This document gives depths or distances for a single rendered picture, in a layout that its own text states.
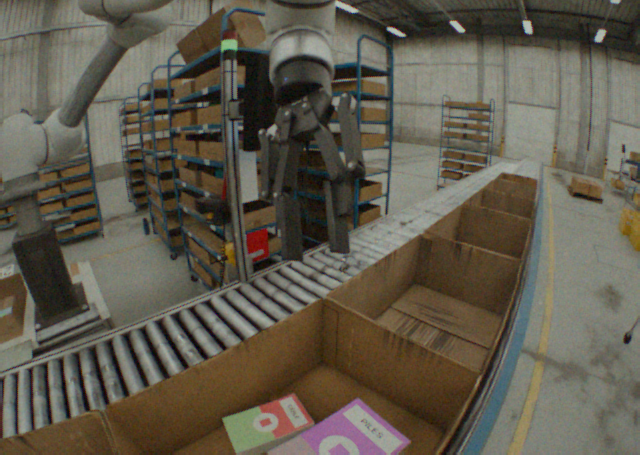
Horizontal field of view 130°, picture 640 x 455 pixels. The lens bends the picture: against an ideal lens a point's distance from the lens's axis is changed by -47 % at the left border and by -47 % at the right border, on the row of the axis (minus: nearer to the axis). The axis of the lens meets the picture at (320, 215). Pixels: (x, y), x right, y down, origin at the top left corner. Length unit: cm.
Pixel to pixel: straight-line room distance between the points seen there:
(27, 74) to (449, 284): 1050
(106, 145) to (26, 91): 343
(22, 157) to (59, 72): 911
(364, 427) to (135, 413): 31
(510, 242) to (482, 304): 40
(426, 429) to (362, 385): 15
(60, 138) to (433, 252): 128
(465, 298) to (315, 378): 46
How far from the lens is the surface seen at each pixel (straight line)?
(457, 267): 79
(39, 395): 99
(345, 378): 57
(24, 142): 114
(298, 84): 35
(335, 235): 27
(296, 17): 41
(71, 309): 124
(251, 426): 48
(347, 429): 43
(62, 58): 1033
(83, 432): 45
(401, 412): 54
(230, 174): 96
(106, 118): 992
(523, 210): 152
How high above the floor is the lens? 134
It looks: 19 degrees down
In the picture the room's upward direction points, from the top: straight up
